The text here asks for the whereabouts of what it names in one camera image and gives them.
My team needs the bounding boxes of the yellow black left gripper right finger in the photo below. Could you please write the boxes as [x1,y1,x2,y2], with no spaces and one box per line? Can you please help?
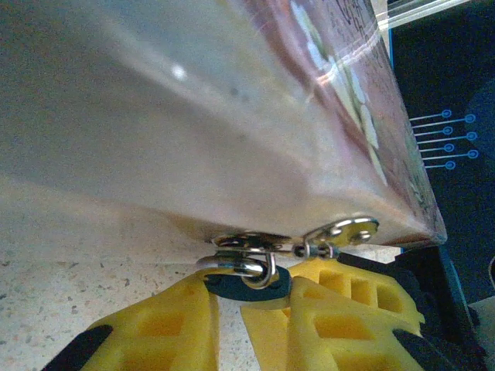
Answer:
[239,257,457,371]

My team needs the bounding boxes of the silver box hasp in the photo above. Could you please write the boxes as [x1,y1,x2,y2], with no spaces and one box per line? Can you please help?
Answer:
[210,216,380,260]

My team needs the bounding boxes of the pink illustrated tin box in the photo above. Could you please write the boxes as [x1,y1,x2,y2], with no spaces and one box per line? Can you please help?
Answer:
[0,0,448,248]

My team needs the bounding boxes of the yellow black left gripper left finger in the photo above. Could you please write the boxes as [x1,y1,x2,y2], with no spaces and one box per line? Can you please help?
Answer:
[40,270,221,371]

